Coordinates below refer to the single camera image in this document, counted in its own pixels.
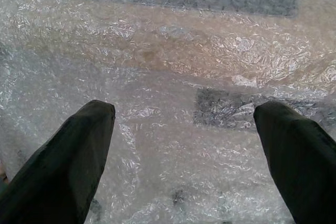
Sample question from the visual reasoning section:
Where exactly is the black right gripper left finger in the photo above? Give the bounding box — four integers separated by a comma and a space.
0, 99, 116, 224

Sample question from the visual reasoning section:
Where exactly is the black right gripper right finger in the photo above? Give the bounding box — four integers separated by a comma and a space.
253, 100, 336, 224

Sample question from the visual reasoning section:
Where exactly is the clear bubble wrap sheet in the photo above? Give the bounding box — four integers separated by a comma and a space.
0, 0, 336, 224

